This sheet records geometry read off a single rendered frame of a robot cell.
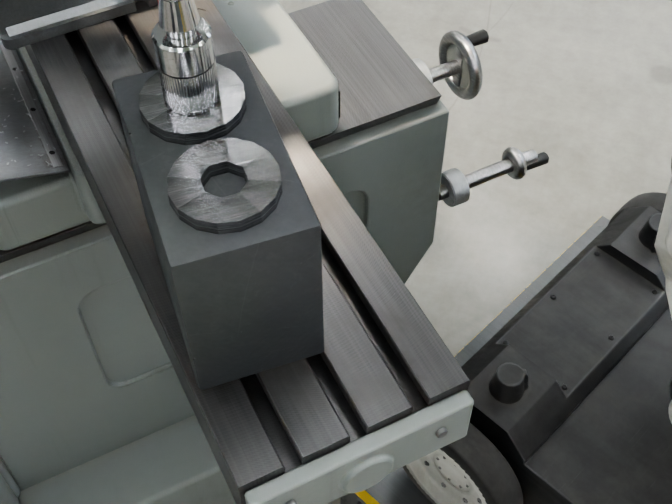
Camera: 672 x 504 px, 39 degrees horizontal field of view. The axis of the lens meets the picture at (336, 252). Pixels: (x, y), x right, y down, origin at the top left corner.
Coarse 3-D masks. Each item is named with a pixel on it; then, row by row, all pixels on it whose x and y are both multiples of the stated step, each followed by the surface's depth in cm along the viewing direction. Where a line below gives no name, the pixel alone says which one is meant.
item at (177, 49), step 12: (156, 24) 74; (204, 24) 74; (156, 36) 73; (168, 36) 73; (192, 36) 73; (204, 36) 73; (156, 48) 73; (168, 48) 72; (180, 48) 72; (192, 48) 72; (204, 48) 73
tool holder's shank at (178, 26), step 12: (168, 0) 70; (180, 0) 70; (192, 0) 71; (168, 12) 71; (180, 12) 71; (192, 12) 71; (168, 24) 71; (180, 24) 71; (192, 24) 72; (180, 36) 73
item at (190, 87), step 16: (208, 48) 74; (160, 64) 74; (176, 64) 73; (192, 64) 73; (208, 64) 75; (160, 80) 77; (176, 80) 75; (192, 80) 75; (208, 80) 76; (176, 96) 76; (192, 96) 76; (208, 96) 77; (176, 112) 78; (192, 112) 77
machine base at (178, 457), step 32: (192, 416) 168; (128, 448) 164; (160, 448) 164; (192, 448) 164; (64, 480) 160; (96, 480) 160; (128, 480) 160; (160, 480) 160; (192, 480) 160; (224, 480) 163
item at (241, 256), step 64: (128, 128) 79; (192, 128) 77; (256, 128) 78; (192, 192) 72; (256, 192) 72; (192, 256) 70; (256, 256) 72; (320, 256) 75; (192, 320) 76; (256, 320) 79; (320, 320) 82
